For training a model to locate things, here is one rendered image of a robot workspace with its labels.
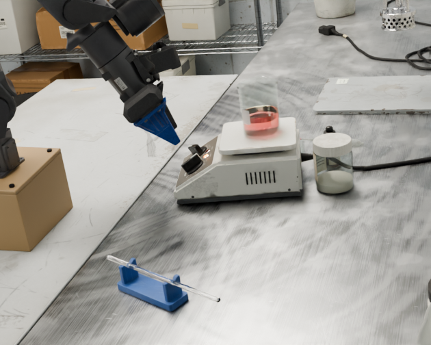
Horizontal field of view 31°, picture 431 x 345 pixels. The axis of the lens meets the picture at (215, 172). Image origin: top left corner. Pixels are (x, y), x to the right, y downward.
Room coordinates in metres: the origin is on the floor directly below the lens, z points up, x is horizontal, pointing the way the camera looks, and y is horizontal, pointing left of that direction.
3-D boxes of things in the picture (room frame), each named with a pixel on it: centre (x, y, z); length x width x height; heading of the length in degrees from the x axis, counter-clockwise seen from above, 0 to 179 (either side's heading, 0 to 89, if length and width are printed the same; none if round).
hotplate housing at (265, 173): (1.15, -0.05, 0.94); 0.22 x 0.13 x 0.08; 82
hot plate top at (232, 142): (1.14, -0.07, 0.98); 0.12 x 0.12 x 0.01; 82
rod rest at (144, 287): (0.85, 0.10, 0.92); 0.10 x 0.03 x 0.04; 46
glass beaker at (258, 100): (1.14, -0.08, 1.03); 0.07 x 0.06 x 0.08; 168
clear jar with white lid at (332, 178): (1.09, -0.18, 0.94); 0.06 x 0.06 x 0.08
